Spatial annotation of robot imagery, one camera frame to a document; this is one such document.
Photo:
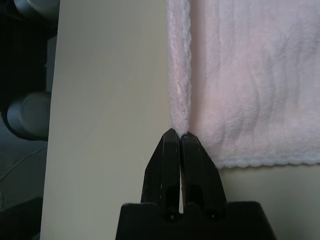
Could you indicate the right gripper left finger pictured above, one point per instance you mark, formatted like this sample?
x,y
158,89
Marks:
x,y
165,170

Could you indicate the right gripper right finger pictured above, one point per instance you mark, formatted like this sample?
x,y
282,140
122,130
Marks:
x,y
200,172

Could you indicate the pink terry towel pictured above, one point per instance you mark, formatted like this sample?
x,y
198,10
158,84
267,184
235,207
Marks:
x,y
250,75

